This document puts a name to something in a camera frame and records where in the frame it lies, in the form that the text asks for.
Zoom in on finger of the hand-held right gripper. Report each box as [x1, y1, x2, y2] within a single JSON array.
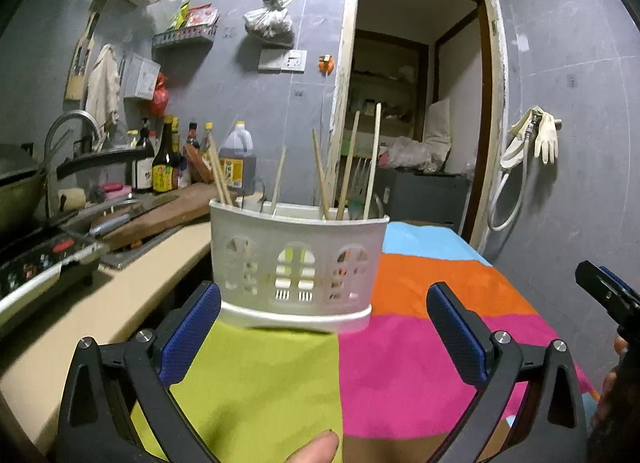
[[599, 265, 640, 306], [575, 260, 627, 318]]

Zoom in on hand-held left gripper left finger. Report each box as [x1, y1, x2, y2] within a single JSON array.
[[56, 281, 222, 463]]

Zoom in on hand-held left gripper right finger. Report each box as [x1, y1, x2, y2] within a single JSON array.
[[426, 282, 588, 463]]

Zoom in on white plastic utensil basket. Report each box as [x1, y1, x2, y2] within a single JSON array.
[[209, 198, 391, 335]]

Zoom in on metal fork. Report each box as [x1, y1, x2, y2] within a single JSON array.
[[350, 163, 373, 218]]

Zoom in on pile of wooden chopsticks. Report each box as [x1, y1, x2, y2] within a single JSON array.
[[205, 102, 383, 222]]

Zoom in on person's right hand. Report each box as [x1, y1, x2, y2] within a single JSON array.
[[597, 335, 640, 414]]

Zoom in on person's left hand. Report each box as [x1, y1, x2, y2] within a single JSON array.
[[280, 430, 341, 463]]

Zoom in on colourful patchwork cloth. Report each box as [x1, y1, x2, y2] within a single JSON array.
[[130, 220, 601, 463]]

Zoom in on steel sink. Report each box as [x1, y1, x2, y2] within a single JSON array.
[[102, 228, 186, 269]]

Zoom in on wooden cutting board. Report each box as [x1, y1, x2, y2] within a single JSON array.
[[100, 183, 216, 251]]

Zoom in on kitchen cleaver knife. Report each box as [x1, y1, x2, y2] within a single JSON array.
[[87, 208, 151, 239]]

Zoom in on grey cabinet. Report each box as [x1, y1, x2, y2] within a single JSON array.
[[372, 168, 471, 239]]

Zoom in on dark bottle with yellow label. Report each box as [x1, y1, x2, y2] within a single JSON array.
[[151, 115, 176, 194]]

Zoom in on dark bottle with white label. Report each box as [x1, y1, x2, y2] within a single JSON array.
[[132, 118, 156, 191]]

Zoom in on brown wooden block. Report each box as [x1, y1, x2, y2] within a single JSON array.
[[186, 143, 221, 184]]

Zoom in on large oil jug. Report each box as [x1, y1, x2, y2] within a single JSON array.
[[218, 120, 257, 196]]

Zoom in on black induction cooker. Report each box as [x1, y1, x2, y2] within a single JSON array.
[[0, 238, 111, 329]]

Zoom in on crumpled clear plastic bag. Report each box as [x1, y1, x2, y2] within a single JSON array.
[[385, 137, 446, 171]]

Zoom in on white pillow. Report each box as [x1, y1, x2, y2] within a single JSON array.
[[422, 99, 451, 156]]

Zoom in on red plastic bag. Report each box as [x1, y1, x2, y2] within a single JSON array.
[[150, 74, 170, 116]]

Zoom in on curved steel faucet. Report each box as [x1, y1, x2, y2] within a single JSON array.
[[44, 110, 101, 216]]

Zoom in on hanging beige towel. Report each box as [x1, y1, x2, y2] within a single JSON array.
[[85, 44, 121, 128]]

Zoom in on wooden shelf unit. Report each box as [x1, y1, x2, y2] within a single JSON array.
[[347, 30, 431, 144]]

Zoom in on hanging wooden board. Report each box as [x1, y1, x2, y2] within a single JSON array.
[[65, 13, 101, 101]]

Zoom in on colourful seasoning packets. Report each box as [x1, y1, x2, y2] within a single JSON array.
[[170, 0, 220, 28]]

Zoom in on hanging clear plastic bag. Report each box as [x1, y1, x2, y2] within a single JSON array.
[[243, 0, 294, 46]]

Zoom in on white hose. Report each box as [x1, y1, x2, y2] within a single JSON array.
[[487, 125, 531, 233]]

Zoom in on black wok with handle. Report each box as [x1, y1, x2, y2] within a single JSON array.
[[0, 143, 153, 239]]

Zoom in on small white wall basket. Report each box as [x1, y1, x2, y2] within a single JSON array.
[[124, 54, 162, 101]]

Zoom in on white wall socket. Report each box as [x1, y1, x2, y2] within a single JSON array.
[[258, 49, 307, 74]]

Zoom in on wooden door frame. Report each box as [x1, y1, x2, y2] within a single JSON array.
[[330, 0, 508, 251]]

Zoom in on grey wall shelf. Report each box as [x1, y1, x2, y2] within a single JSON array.
[[152, 25, 218, 48]]

